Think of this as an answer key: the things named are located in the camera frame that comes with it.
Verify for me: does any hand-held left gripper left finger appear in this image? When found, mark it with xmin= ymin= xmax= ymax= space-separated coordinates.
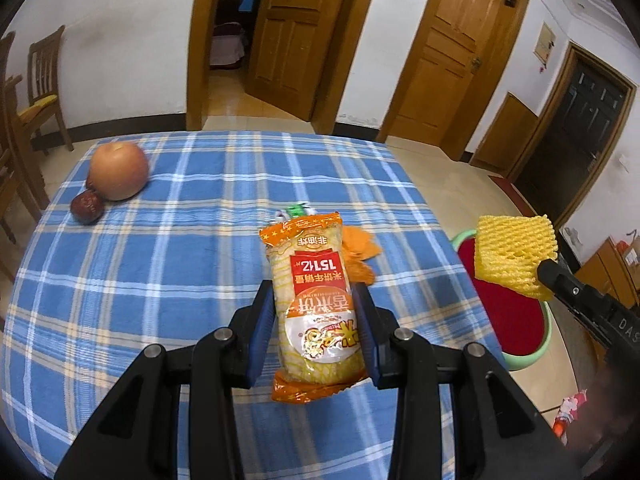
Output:
xmin=60 ymin=280 xmax=278 ymax=480

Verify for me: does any open wooden door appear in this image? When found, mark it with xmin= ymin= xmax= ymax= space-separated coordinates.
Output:
xmin=245 ymin=0 xmax=358 ymax=121

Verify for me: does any dark entrance door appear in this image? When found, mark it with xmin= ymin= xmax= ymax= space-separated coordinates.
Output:
xmin=515 ymin=52 xmax=628 ymax=226

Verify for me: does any red door mat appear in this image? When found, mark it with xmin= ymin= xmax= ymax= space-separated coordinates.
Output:
xmin=487 ymin=175 xmax=538 ymax=216

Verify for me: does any closed wooden door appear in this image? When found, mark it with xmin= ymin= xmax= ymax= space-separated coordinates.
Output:
xmin=392 ymin=0 xmax=516 ymax=146

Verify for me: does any red jujube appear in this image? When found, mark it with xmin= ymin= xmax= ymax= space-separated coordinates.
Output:
xmin=70 ymin=189 xmax=105 ymax=223

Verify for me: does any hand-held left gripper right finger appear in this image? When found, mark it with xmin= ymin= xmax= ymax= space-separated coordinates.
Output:
xmin=352 ymin=282 xmax=583 ymax=480

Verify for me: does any wooden wall panel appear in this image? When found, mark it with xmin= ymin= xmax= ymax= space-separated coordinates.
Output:
xmin=472 ymin=92 xmax=541 ymax=173

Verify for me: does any tan wall board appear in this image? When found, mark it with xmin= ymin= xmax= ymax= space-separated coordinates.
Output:
xmin=533 ymin=21 xmax=557 ymax=67

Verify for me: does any orange snack packet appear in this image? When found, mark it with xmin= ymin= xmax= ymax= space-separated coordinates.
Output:
xmin=258 ymin=211 xmax=370 ymax=404

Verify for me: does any blue plaid tablecloth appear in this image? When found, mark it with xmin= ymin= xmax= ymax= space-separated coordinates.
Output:
xmin=0 ymin=130 xmax=506 ymax=480

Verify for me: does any red white packet on floor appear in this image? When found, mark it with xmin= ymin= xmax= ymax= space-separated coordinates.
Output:
xmin=550 ymin=390 xmax=591 ymax=446

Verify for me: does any wooden chair with yellow cushion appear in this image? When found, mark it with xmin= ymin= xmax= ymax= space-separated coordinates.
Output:
xmin=27 ymin=25 xmax=75 ymax=153

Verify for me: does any apple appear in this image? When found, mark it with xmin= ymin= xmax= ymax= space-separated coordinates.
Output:
xmin=89 ymin=142 xmax=150 ymax=202

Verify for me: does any wooden cabinet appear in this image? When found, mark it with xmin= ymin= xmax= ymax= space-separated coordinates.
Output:
xmin=575 ymin=230 xmax=640 ymax=306

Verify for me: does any red bin with green rim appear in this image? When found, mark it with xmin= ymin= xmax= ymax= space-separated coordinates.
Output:
xmin=450 ymin=227 xmax=553 ymax=372

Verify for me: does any small green wrapper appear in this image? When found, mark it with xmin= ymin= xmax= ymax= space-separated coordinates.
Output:
xmin=272 ymin=202 xmax=316 ymax=223

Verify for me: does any pink bed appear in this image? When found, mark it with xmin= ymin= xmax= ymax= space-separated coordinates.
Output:
xmin=209 ymin=21 xmax=248 ymax=68

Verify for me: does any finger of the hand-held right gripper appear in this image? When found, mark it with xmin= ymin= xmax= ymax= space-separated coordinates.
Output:
xmin=536 ymin=258 xmax=608 ymax=322

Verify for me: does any yellow foam fruit net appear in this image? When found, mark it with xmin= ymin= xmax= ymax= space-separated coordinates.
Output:
xmin=472 ymin=214 xmax=558 ymax=302

